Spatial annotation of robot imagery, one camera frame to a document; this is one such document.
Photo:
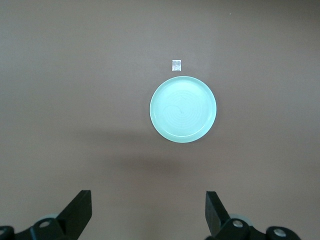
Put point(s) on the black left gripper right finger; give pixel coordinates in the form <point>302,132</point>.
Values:
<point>215,215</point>

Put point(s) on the small square tape piece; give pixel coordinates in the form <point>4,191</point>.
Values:
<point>176,65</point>

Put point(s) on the light green round plate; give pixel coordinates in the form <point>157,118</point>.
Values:
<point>182,110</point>

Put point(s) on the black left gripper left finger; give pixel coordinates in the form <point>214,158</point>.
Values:
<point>75,215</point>

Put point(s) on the brown table cover sheet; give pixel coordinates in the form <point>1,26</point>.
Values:
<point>75,75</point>

